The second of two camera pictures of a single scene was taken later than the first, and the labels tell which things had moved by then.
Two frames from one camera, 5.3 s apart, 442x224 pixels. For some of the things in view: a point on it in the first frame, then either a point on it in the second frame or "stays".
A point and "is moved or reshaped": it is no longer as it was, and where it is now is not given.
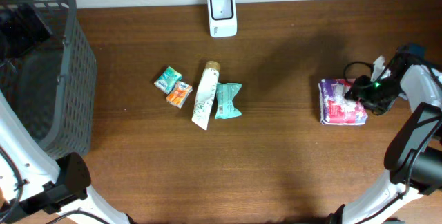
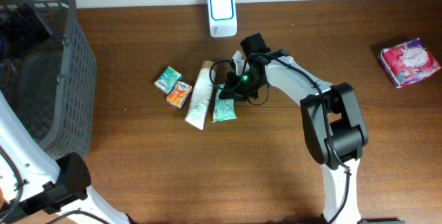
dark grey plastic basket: (52, 82) stays
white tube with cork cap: (206, 94) is moved or reshaped
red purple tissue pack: (335, 108) is moved or reshaped
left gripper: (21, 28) stays
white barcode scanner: (222, 16) stays
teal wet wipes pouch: (225, 94) stays
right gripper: (357, 90) to (233, 90)
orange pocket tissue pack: (179, 94) stays
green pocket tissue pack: (167, 80) stays
